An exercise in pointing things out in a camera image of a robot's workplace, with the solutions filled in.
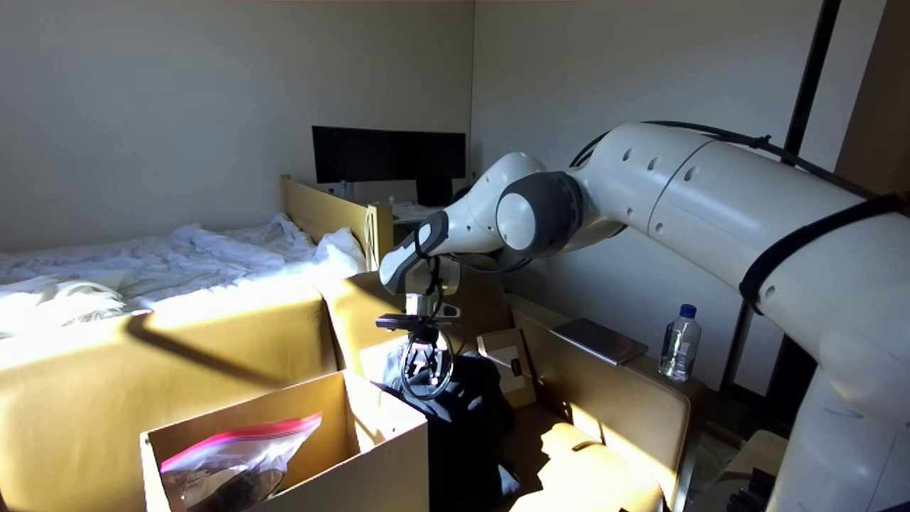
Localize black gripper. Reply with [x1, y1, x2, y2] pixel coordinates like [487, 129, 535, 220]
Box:
[401, 325, 455, 378]

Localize dark navy cloth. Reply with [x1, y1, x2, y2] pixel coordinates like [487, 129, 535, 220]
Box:
[377, 345, 521, 512]

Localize small box with white label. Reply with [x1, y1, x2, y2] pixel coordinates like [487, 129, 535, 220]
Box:
[475, 325, 538, 411]

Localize open cardboard box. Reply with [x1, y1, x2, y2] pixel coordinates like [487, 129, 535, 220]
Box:
[137, 366, 431, 512]

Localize bed with white bedding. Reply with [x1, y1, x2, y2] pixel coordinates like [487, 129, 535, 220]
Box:
[279, 174, 394, 273]

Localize black monitor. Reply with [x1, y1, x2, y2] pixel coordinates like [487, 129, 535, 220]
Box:
[310, 126, 470, 209]

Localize clear plastic bag with pink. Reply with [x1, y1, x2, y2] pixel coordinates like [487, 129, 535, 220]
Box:
[155, 411, 325, 512]

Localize clear water bottle blue cap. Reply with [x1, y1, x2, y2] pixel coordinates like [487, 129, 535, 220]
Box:
[656, 302, 704, 388]

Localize bed with white sheets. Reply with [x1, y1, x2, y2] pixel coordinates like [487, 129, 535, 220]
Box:
[0, 213, 366, 331]

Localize black vertical pole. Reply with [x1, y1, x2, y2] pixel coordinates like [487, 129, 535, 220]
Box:
[717, 0, 843, 393]

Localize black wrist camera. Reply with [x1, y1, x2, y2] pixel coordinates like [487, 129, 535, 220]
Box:
[376, 304, 462, 337]

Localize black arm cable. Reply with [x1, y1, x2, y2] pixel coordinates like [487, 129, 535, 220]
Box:
[566, 119, 910, 317]

